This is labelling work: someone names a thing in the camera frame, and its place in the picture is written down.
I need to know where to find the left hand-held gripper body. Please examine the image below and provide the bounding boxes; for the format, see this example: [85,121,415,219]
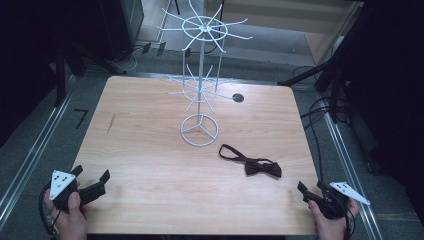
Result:
[49,169,107,211]

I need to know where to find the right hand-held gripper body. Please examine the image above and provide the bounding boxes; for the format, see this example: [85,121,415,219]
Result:
[303,181,371,220]

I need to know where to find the dark brown bow tie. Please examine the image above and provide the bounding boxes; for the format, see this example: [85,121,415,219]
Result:
[218,143,283,179]

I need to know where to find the white wire display rack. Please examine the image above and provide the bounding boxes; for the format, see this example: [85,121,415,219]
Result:
[158,0,253,148]

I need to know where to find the person's right hand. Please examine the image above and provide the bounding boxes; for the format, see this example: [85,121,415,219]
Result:
[308,199,360,240]

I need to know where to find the person's left hand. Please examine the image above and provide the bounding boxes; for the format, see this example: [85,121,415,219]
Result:
[44,192,91,240]

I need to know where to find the black metal stand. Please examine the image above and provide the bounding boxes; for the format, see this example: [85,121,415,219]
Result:
[277,49,354,124]
[53,33,128,108]

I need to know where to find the dark cabinet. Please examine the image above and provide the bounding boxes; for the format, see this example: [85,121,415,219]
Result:
[99,0,145,62]

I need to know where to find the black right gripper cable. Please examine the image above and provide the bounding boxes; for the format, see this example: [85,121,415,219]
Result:
[343,205,356,240]

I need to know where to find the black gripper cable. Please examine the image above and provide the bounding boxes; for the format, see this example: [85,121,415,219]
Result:
[37,184,58,238]
[343,205,356,240]

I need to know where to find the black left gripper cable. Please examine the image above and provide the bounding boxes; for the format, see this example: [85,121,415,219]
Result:
[37,184,58,238]

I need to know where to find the metal floor rail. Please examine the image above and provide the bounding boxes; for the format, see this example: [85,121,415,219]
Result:
[322,109,385,240]
[0,75,78,231]

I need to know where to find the black floor cables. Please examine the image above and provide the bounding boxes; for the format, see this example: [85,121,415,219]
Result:
[292,64,338,183]

